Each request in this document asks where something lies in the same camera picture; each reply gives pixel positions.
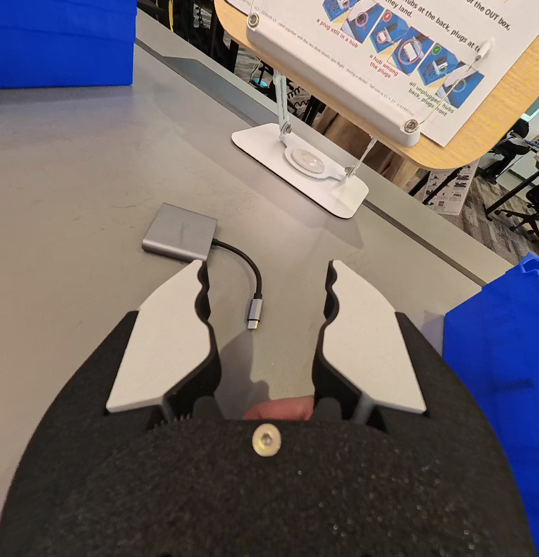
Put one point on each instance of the tan cloth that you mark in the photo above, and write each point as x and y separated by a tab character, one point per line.
400	169

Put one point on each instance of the blue plastic bin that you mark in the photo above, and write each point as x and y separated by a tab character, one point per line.
504	348
60	43

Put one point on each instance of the white and wooden book stand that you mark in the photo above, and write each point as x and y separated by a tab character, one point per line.
304	174

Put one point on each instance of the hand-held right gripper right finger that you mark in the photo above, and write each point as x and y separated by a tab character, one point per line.
369	348

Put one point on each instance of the printed instruction sheet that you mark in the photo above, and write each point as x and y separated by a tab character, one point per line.
448	26

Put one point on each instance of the small grey usb hub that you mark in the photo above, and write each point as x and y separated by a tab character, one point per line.
178	230

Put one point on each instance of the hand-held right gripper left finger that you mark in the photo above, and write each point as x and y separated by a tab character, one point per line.
165	348

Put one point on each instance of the small printed poster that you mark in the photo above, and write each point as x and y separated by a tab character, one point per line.
452	191

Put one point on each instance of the black office chair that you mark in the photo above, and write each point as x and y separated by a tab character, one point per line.
535	204
513	143

